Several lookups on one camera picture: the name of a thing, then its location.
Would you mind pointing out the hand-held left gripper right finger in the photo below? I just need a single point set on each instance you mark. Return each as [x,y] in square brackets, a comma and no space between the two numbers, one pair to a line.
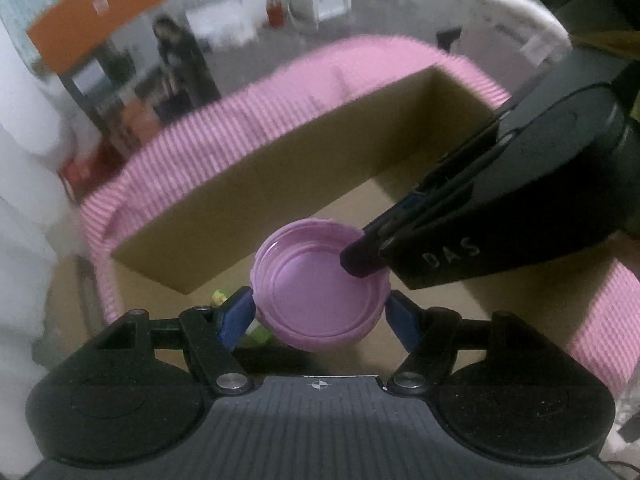
[402,322]

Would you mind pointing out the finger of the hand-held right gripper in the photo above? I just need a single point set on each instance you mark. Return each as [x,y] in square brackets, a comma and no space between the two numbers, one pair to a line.
[440,180]
[360,257]

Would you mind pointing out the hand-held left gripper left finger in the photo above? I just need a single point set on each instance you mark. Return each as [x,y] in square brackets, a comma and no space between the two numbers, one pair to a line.
[235,317]

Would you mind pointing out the green lip balm stick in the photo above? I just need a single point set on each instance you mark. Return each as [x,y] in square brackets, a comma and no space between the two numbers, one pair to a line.
[260,335]

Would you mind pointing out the purple plastic lid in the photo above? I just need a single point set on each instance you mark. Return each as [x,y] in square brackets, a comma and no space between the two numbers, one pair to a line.
[315,285]

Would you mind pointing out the brown cardboard box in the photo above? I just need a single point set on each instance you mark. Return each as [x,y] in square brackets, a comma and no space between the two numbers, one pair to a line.
[300,170]

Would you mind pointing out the white plush blanket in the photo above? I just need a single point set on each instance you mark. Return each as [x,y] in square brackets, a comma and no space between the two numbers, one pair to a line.
[515,15]

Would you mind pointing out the pink checked tablecloth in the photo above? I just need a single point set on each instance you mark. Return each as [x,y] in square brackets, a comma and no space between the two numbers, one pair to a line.
[200,140]

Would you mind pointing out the red snack packet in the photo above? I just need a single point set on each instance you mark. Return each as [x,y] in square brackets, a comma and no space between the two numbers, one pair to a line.
[85,170]

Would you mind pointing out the white curtain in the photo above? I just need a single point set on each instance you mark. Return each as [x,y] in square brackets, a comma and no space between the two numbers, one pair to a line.
[25,185]

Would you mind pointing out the orange printed carton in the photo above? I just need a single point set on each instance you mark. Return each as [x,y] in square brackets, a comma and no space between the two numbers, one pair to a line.
[100,15]

